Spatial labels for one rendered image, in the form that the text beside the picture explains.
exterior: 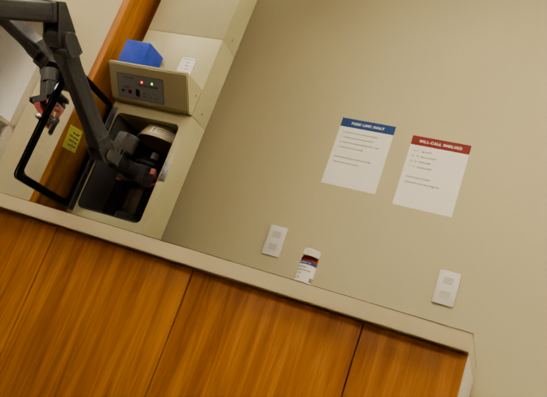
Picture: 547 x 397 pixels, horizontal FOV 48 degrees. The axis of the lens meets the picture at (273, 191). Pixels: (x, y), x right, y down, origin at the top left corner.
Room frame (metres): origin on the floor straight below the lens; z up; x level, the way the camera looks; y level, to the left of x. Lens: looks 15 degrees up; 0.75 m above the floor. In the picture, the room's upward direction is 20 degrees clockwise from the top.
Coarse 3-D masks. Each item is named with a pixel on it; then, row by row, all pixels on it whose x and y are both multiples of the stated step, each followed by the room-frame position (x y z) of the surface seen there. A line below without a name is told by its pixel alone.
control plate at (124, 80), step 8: (120, 72) 1.99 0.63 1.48; (120, 80) 2.01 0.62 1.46; (128, 80) 2.00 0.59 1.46; (136, 80) 1.98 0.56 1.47; (144, 80) 1.96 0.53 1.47; (152, 80) 1.94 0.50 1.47; (160, 80) 1.93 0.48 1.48; (120, 88) 2.03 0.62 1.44; (128, 88) 2.02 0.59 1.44; (136, 88) 2.00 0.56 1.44; (144, 88) 1.98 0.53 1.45; (152, 88) 1.96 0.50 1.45; (160, 88) 1.95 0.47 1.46; (120, 96) 2.05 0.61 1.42; (128, 96) 2.04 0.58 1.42; (136, 96) 2.02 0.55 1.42; (144, 96) 2.00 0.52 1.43; (152, 96) 1.98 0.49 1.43; (160, 96) 1.97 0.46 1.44
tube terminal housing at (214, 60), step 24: (168, 48) 2.05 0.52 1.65; (192, 48) 2.01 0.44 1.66; (216, 48) 1.98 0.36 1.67; (192, 72) 2.00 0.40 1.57; (216, 72) 2.00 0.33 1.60; (216, 96) 2.06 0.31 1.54; (144, 120) 2.08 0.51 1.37; (168, 120) 2.00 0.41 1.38; (192, 120) 1.98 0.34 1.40; (192, 144) 2.03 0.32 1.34; (168, 168) 1.97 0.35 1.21; (168, 192) 2.01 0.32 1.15; (96, 216) 2.05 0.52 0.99; (144, 216) 1.98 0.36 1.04; (168, 216) 2.06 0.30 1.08
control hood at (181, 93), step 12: (132, 72) 1.97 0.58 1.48; (144, 72) 1.94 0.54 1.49; (156, 72) 1.92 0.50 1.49; (168, 72) 1.90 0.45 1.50; (180, 72) 1.88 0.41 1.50; (168, 84) 1.92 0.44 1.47; (180, 84) 1.90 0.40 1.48; (192, 84) 1.91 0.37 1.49; (168, 96) 1.95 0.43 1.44; (180, 96) 1.93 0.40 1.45; (192, 96) 1.93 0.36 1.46; (156, 108) 2.02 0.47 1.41; (168, 108) 1.98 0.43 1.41; (180, 108) 1.96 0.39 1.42; (192, 108) 1.96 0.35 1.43
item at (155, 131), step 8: (152, 128) 2.05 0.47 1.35; (160, 128) 2.05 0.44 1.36; (168, 128) 2.05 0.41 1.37; (144, 136) 2.14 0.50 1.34; (152, 136) 2.04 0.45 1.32; (160, 136) 2.03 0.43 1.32; (168, 136) 2.04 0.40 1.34; (152, 144) 2.18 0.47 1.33; (160, 144) 2.19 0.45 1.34; (168, 144) 2.19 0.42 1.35
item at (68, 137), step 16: (64, 96) 1.84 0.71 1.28; (96, 96) 1.97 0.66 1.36; (64, 112) 1.87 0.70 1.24; (48, 128) 1.83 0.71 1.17; (64, 128) 1.90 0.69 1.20; (80, 128) 1.97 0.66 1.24; (48, 144) 1.86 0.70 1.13; (64, 144) 1.93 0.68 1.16; (80, 144) 2.00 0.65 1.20; (32, 160) 1.83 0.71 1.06; (48, 160) 1.89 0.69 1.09; (64, 160) 1.96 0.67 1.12; (80, 160) 2.04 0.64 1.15; (32, 176) 1.86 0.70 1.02; (48, 176) 1.92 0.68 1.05; (64, 176) 2.00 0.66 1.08; (64, 192) 2.03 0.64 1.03
